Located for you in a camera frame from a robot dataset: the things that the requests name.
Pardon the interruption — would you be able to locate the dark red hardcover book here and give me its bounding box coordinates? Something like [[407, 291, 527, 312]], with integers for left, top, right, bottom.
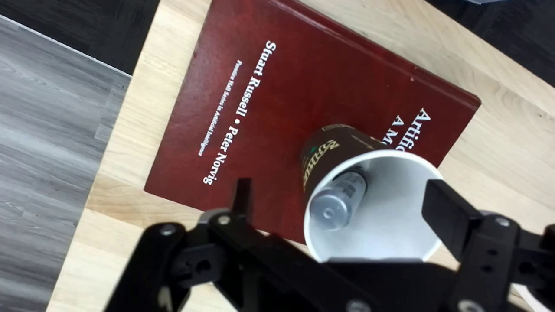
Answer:
[[144, 0, 482, 244]]

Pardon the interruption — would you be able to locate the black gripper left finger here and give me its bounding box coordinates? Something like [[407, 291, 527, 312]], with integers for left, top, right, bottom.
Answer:
[[229, 177, 255, 220]]

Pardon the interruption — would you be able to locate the grey marker pen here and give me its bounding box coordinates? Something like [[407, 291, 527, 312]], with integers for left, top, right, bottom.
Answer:
[[309, 166, 369, 232]]

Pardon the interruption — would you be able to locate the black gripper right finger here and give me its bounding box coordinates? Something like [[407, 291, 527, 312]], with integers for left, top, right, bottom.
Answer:
[[420, 177, 485, 256]]

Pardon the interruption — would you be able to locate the brown paper mug cup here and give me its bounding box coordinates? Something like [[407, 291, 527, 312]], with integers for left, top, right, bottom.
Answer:
[[298, 123, 446, 265]]

